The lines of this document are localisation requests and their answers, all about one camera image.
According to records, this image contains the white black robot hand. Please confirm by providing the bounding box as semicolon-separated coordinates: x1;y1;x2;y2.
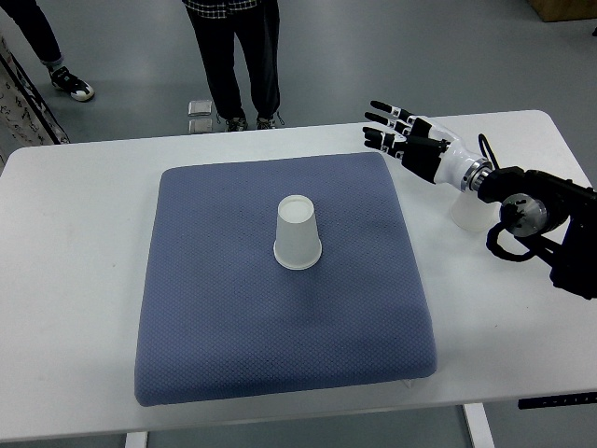
363;100;495;191

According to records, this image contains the white paper cup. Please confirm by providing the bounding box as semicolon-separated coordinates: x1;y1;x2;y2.
273;195;322;271
450;191;498;231

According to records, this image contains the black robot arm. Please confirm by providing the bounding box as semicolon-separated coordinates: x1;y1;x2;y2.
472;167;596;300

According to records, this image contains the brown cardboard box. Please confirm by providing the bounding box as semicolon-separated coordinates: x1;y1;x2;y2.
528;0;596;22

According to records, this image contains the person in black trousers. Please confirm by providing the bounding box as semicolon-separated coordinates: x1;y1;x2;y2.
182;0;284;133

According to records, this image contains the lower metal floor plate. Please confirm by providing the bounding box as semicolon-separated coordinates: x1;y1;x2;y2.
188;118;213;134

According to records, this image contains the blue square cushion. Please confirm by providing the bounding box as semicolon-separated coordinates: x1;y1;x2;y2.
134;152;437;406

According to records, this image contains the white table leg right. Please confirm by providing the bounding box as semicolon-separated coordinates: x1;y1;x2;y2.
463;403;495;448

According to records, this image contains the white table leg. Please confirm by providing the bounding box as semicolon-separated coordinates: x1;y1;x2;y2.
463;403;495;448
124;432;148;448

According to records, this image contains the black table control panel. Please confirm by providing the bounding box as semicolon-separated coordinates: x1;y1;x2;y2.
518;392;597;410

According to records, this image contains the patterned banner at left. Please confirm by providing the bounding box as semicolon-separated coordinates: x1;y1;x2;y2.
1;36;70;147

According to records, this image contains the white table leg left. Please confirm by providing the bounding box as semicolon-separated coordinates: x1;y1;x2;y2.
124;432;148;448

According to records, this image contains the person with white sneaker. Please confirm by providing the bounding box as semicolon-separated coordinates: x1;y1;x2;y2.
1;0;95;103

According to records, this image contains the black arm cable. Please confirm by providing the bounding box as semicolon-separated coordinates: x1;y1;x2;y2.
476;133;500;171

